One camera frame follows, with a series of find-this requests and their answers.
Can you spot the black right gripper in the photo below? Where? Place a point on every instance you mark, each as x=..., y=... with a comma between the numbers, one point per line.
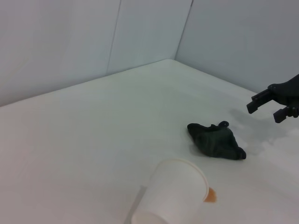
x=290, y=92

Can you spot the dark blue rag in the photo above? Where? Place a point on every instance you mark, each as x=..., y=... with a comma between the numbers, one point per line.
x=215, y=142

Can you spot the white paper cup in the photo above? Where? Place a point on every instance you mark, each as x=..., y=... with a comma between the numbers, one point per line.
x=175, y=186

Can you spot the brown water stain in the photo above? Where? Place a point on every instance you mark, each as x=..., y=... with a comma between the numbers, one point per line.
x=212, y=197

